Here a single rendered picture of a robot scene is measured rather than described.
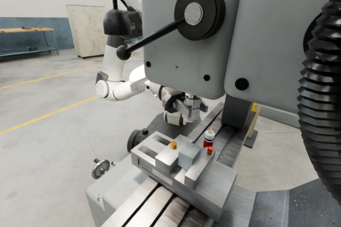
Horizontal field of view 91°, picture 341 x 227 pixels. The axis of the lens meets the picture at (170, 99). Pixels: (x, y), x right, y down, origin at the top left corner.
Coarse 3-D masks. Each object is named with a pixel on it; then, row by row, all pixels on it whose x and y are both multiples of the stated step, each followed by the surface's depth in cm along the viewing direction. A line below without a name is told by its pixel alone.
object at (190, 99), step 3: (186, 93) 44; (186, 96) 43; (189, 96) 43; (198, 96) 43; (186, 99) 42; (189, 99) 42; (192, 99) 42; (195, 99) 42; (198, 99) 42; (192, 102) 42; (195, 102) 42
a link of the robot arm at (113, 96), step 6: (108, 84) 72; (114, 84) 75; (120, 84) 71; (126, 84) 67; (114, 90) 71; (120, 90) 69; (126, 90) 67; (108, 96) 73; (114, 96) 72; (120, 96) 70; (126, 96) 70
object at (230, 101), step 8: (224, 104) 88; (232, 104) 85; (240, 104) 83; (248, 104) 81; (224, 112) 89; (232, 112) 87; (240, 112) 85; (248, 112) 85; (224, 120) 91; (232, 120) 88; (240, 120) 86; (240, 128) 88
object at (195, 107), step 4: (184, 100) 43; (188, 104) 43; (192, 104) 42; (196, 104) 42; (200, 104) 44; (192, 108) 43; (196, 108) 43; (192, 112) 43; (196, 112) 44; (184, 116) 45; (192, 116) 44; (196, 116) 44; (188, 120) 44; (192, 120) 44; (196, 120) 45
